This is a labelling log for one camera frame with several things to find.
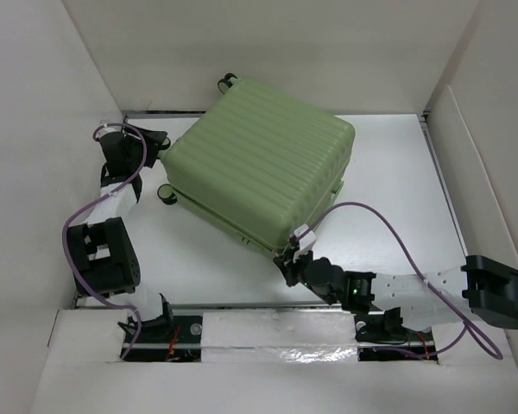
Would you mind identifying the green hard-shell suitcase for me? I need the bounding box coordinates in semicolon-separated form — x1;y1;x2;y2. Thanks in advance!
160;73;356;256

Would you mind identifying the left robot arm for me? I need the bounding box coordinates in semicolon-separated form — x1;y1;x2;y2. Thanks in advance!
64;123;175;342

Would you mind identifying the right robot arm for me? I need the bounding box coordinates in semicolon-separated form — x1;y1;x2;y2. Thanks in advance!
274;253;518;339

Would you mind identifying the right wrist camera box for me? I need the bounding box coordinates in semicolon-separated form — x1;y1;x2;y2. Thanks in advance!
290;224;317;257

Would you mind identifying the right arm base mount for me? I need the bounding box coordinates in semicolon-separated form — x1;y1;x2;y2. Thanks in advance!
354;308;436;362

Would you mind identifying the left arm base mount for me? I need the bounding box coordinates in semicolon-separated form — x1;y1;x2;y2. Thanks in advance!
124;315;203;363

